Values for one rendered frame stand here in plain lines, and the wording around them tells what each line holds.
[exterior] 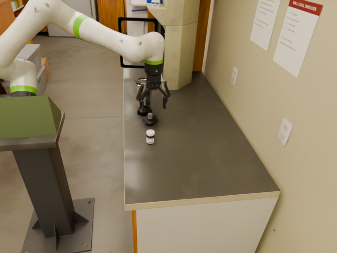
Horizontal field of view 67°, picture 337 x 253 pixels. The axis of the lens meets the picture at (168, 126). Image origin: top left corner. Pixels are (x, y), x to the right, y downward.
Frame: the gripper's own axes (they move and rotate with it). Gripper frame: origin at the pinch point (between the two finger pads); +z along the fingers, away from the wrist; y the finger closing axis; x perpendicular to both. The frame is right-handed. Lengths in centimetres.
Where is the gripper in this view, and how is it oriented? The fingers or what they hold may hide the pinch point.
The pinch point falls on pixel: (153, 107)
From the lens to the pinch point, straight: 140.9
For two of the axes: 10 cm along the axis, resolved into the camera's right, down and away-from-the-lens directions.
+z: -0.4, 8.3, 5.6
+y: -9.4, 1.6, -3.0
